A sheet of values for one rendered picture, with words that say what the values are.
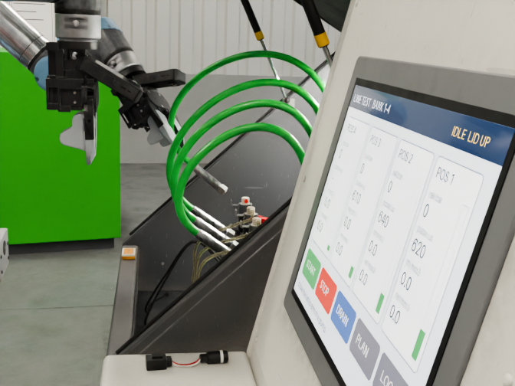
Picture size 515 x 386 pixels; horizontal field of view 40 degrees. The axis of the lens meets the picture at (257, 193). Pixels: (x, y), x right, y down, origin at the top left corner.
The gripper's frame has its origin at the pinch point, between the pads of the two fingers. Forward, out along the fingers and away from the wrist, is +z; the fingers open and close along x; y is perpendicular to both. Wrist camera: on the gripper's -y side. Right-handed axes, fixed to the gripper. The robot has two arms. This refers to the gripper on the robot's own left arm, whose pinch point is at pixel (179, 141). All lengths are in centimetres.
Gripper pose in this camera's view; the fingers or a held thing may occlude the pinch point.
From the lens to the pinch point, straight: 151.5
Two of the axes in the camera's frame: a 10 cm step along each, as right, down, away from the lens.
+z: 5.2, 8.1, -2.9
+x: -4.4, -0.4, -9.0
